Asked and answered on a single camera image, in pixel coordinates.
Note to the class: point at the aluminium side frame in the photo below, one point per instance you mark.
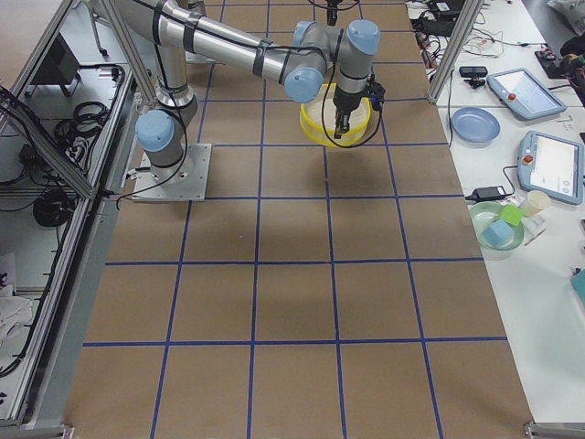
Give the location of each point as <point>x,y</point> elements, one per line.
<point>66,138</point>

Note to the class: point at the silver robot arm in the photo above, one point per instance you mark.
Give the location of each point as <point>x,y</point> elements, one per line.
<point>316,49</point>

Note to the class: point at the green foam cube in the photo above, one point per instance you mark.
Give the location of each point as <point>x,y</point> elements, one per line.
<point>511,214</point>

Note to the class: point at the yellow top steamer layer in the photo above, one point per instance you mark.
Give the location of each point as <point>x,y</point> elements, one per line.
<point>317,119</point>

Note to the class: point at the teach pendant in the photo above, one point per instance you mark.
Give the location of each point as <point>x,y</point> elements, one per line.
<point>526,96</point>
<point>552,165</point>

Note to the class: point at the black power adapter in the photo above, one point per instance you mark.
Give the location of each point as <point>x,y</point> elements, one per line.
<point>492,193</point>

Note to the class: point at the black webcam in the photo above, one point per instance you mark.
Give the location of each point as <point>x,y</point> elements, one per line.
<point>474,76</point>

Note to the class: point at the blue plate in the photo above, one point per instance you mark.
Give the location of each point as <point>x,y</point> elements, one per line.
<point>475,125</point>

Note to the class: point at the cream paper cup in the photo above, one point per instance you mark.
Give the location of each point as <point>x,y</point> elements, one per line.
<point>535,202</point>

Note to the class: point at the green bowl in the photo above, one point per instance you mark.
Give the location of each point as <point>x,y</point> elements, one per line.
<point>483,214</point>

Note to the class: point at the blue foam cube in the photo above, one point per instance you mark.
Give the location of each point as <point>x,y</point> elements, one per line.
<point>498,234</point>

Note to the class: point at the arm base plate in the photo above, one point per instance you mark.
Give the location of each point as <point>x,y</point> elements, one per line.
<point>177,183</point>
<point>195,58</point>

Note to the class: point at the lower teach pendant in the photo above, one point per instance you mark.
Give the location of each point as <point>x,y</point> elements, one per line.
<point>552,165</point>

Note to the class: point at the upper teach pendant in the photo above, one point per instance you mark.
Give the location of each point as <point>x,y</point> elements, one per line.
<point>526,96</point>

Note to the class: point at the aluminium frame post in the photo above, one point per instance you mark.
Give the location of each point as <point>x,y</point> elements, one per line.
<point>462,29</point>

